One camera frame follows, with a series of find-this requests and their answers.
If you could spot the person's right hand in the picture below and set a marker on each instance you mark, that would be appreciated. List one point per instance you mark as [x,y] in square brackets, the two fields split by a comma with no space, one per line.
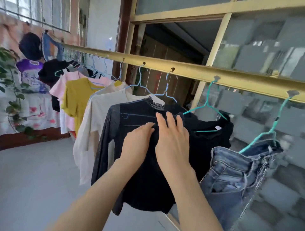
[172,147]

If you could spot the green leafy plant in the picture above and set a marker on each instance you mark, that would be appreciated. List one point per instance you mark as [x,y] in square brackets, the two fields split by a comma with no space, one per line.
[9,71]

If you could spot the pink t-shirt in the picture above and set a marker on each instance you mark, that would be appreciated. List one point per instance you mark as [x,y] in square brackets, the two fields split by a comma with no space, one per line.
[59,85]

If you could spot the orange patterned hanging sheet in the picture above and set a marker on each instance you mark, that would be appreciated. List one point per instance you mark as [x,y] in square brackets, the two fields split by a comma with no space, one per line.
[14,31]

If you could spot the white red floral cloth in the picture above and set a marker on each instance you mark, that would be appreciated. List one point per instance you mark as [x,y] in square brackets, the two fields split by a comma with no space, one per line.
[35,111]

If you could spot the person's left forearm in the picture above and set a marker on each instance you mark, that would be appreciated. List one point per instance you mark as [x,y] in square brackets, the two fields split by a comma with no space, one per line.
[95,202]

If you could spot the blue fabric cover white trim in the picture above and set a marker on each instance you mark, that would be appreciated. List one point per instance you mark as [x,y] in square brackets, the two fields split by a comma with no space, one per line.
[51,47]

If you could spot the pale pink blouse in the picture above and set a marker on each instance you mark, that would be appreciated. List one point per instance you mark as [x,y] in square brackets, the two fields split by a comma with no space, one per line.
[90,123]

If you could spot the brown door frame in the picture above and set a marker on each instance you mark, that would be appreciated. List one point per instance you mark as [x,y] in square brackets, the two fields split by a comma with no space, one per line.
[121,35]

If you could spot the person's right forearm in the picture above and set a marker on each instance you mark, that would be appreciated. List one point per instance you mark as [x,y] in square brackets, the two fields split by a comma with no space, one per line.
[195,204]

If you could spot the gold framed glass door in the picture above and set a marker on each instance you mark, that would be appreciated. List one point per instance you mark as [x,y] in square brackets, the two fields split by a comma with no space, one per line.
[262,47]

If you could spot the gold clothes rail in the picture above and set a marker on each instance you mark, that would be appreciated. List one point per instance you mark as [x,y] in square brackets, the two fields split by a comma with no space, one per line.
[190,71]

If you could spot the metal mop poles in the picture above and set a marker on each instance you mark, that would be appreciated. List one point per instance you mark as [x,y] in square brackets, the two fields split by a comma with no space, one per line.
[83,26]

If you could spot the mustard yellow t-shirt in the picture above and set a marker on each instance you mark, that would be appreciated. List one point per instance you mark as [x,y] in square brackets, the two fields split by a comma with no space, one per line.
[76,102]

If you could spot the navy bucket hat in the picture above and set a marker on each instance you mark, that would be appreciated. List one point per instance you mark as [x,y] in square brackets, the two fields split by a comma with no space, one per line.
[31,46]

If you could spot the person's left hand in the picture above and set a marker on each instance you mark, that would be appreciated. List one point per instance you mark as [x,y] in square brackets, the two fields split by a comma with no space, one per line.
[137,145]

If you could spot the white paper notice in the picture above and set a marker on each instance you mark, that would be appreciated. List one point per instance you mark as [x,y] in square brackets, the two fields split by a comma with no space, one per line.
[110,46]

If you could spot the grey metal window pole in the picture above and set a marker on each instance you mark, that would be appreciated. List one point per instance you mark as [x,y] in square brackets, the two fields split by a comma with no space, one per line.
[35,20]

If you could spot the window with metal bars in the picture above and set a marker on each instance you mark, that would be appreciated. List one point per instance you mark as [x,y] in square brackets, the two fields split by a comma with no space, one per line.
[47,12]

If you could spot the black t-shirt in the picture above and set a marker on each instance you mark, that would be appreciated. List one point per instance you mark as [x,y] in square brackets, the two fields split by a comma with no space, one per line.
[51,69]

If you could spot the purple white detergent bag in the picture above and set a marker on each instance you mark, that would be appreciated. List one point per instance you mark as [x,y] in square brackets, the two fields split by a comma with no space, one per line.
[31,78]

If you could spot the black sheer blouse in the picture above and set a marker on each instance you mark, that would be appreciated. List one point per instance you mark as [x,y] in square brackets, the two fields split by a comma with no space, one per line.
[143,185]

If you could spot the black shorts with logo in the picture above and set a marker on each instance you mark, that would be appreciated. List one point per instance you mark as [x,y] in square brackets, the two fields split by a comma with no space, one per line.
[209,147]

